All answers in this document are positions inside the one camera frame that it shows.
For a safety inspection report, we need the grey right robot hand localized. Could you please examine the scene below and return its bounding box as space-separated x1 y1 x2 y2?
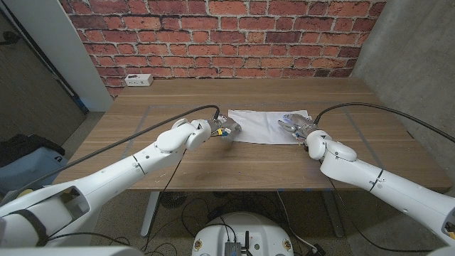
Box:
277 113 319 140

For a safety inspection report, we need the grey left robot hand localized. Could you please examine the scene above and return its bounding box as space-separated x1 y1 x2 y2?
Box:
208 113 242 143

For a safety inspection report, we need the white handkerchief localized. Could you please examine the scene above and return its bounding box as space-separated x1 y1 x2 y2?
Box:
227 109 313 146

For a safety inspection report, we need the red brick print backdrop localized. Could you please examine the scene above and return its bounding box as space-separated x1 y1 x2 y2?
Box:
58 0 387 99

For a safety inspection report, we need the black floor fan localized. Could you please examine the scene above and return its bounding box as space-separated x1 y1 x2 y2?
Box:
159 191 186 209

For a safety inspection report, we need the grey table leg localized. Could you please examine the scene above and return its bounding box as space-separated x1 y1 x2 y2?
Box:
321 191 345 238

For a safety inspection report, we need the white power strip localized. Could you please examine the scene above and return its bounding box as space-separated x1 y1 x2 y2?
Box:
124 73 154 87

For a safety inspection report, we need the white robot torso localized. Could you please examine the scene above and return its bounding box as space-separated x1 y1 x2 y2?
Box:
191 212 295 256

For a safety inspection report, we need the white table leg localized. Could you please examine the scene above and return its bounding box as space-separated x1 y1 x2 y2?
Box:
140 191 161 238

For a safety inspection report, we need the small grey electronics box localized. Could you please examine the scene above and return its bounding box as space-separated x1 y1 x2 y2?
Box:
224 241 242 256

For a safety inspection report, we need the black bag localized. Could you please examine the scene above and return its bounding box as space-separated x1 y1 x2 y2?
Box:
0 134 66 168

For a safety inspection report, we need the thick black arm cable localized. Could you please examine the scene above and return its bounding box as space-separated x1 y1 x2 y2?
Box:
314 102 455 144
0 105 221 206

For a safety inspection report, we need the thin black cable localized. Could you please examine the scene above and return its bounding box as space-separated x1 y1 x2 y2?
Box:
326 177 438 254
141 148 188 250

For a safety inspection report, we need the black door handle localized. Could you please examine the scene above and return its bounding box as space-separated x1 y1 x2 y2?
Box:
0 31 21 46

